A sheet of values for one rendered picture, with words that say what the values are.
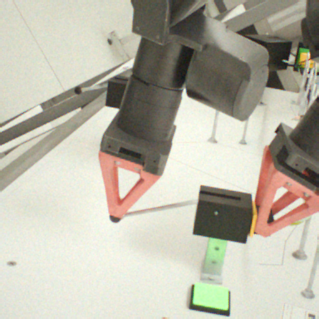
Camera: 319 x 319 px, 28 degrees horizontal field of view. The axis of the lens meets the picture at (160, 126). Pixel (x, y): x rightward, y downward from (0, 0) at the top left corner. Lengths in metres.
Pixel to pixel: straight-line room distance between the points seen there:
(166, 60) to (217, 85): 0.06
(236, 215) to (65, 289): 0.18
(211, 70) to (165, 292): 0.23
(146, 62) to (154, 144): 0.08
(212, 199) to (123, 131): 0.12
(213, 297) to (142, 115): 0.19
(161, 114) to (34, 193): 0.27
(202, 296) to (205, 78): 0.21
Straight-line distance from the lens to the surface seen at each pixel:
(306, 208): 0.66
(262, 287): 0.72
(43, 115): 1.82
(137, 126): 0.64
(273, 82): 1.72
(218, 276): 0.71
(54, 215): 0.80
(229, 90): 0.59
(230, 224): 0.68
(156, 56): 0.62
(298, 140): 0.65
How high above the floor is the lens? 1.33
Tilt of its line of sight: 18 degrees down
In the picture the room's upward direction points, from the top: 66 degrees clockwise
